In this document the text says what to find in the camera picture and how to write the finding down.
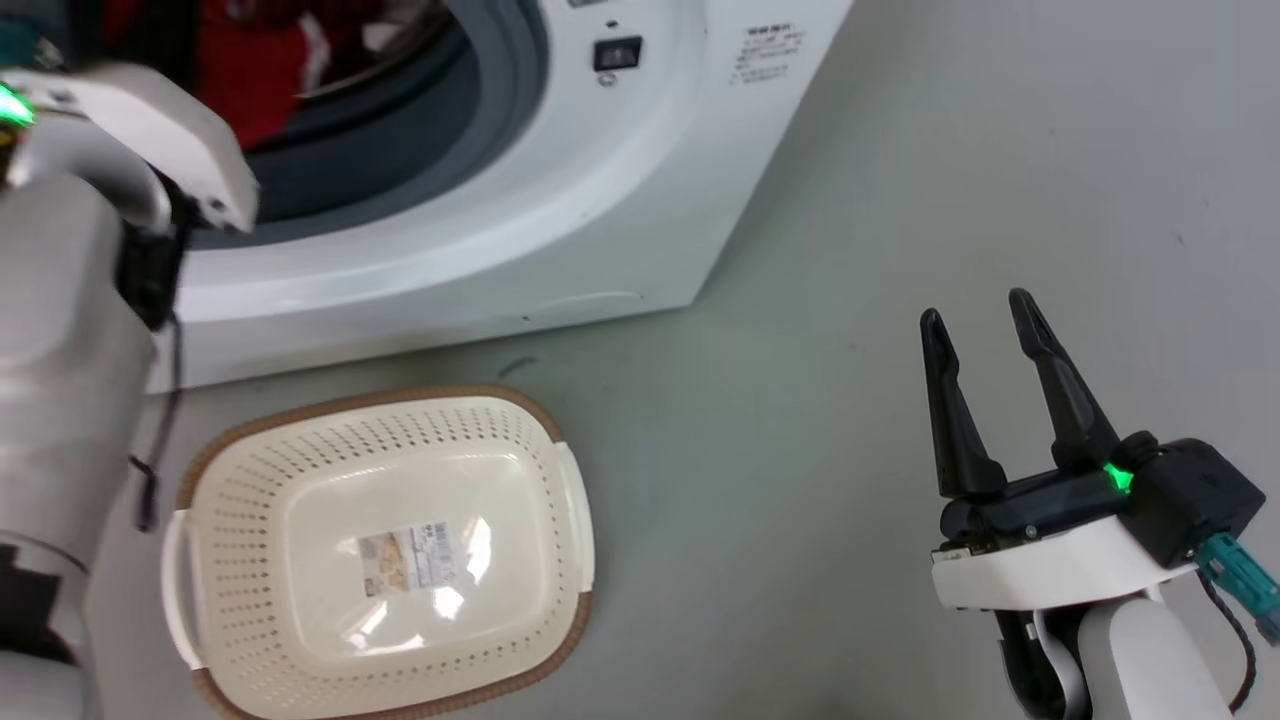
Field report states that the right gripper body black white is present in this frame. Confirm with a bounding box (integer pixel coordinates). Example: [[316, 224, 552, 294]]
[[929, 430, 1198, 614]]

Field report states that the paper product sticker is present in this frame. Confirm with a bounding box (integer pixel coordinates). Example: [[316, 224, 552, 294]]
[[357, 521, 460, 599]]

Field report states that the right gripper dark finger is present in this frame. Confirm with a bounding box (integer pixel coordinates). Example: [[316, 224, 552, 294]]
[[919, 307, 1009, 502], [1007, 287, 1123, 475]]

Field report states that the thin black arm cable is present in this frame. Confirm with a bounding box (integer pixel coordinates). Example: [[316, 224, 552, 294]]
[[1195, 568, 1258, 713], [128, 312, 187, 533]]

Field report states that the grey rubber door gasket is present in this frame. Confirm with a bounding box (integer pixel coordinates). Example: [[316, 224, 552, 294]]
[[185, 0, 552, 252]]

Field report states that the red garment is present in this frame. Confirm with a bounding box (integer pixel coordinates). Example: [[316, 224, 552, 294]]
[[100, 0, 406, 153]]

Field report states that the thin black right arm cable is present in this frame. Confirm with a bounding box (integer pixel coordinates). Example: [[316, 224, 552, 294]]
[[1195, 568, 1258, 713]]

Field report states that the cream perforated laundry basket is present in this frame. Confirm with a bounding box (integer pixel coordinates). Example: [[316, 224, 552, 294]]
[[160, 385, 598, 720]]

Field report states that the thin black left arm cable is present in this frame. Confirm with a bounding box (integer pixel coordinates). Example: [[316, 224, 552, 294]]
[[128, 312, 187, 533]]

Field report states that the white front-load washing machine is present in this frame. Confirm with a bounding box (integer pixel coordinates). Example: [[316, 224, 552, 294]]
[[140, 0, 857, 397]]

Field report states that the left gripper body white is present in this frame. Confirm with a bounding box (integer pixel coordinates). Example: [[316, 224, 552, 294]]
[[0, 64, 261, 235]]

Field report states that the teal cable connector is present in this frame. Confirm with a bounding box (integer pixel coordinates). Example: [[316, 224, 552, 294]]
[[1195, 533, 1280, 644]]

